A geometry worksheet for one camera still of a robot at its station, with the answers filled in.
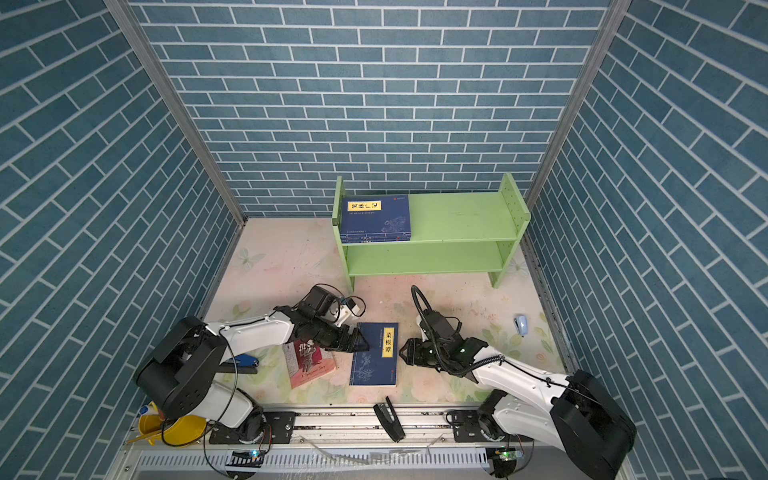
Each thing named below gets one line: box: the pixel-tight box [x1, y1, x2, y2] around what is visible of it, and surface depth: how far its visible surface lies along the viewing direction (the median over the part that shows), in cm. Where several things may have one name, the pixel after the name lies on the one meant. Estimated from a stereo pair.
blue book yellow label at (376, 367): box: [349, 322, 399, 387], surface depth 85 cm
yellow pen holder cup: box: [127, 414, 207, 447], surface depth 66 cm
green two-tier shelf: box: [332, 172, 531, 293], surface depth 91 cm
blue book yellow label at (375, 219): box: [341, 195, 411, 244], surface depth 81 cm
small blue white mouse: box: [517, 314, 529, 337], surface depth 92 cm
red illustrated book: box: [282, 339, 336, 389], surface depth 86 cm
